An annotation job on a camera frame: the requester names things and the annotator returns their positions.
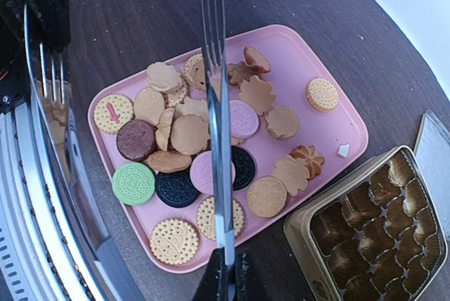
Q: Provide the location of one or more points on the silver tin lid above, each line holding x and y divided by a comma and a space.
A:
432, 154

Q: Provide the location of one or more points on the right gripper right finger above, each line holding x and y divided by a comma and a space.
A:
243, 282

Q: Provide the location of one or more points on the lone yellow sandwich cookie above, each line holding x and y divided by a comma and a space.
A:
322, 95

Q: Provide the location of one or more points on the black sandwich cookie upper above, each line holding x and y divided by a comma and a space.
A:
245, 168

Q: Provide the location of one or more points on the leaf shaped tan cookie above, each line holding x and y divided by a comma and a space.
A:
293, 173

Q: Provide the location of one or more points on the metal serving tongs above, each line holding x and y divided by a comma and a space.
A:
214, 55

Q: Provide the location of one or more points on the gold cookie tin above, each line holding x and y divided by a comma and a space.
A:
374, 235

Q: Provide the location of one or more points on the pink sandwich cookie upper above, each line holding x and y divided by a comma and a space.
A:
244, 119

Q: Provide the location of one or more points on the round tan cookie right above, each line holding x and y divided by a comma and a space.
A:
266, 197

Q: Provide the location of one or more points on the black sandwich cookie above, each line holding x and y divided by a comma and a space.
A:
245, 168
176, 189

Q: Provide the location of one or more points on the swirl butter cookie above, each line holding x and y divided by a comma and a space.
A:
310, 155

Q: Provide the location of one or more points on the pink sandwich cookie lower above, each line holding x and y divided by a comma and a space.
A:
201, 173

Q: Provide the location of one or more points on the yellow dotted cookie middle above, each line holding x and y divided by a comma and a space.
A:
205, 220

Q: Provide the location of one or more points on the yellow dotted cookie corner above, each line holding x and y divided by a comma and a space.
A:
174, 241

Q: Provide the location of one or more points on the black sandwich cookie lower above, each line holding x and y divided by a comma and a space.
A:
176, 189

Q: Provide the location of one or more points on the brown chocolate cookie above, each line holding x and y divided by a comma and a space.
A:
136, 140

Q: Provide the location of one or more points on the pink sandwich cookie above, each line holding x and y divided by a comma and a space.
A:
244, 119
201, 173

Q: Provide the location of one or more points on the green sandwich cookie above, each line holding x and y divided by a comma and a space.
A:
133, 184

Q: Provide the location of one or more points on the yellow cookie with pink sword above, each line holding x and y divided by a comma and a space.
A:
112, 112

